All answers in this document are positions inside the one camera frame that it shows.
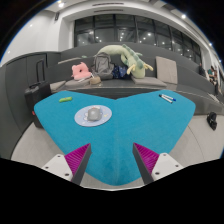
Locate brown straw hat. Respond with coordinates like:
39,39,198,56
89,75,102,85

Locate grey backpack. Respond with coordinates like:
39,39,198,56
91,51,115,80

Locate large beige square cushion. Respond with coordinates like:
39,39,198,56
155,55,179,85

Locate round light-blue cloud mouse pad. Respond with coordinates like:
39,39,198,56
73,104,113,128

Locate grey white computer mouse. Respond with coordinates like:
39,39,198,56
86,106,102,122

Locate black bag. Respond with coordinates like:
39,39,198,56
206,111,219,131

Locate green dragon plush toy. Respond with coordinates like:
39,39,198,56
96,43,155,80

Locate dark blue bag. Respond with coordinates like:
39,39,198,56
111,64,130,80

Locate small green eraser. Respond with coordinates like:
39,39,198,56
58,96,73,103

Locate black suitcase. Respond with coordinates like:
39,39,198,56
23,59,53,129

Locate grey stepped bench seating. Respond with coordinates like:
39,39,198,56
0,41,224,116

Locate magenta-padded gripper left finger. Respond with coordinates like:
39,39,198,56
41,143,92,186

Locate pink plush cushion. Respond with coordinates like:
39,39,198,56
71,61,92,81

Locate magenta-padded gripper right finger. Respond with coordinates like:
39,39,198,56
132,142,184,186

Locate white marker with black cap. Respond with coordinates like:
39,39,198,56
158,94,174,104

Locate ceiling lights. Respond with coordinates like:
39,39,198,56
28,1,214,48

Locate person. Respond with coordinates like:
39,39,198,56
198,63,207,78
207,65,219,96

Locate grey flat seat cushion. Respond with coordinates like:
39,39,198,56
130,76,168,88
49,79,68,93
64,77,93,88

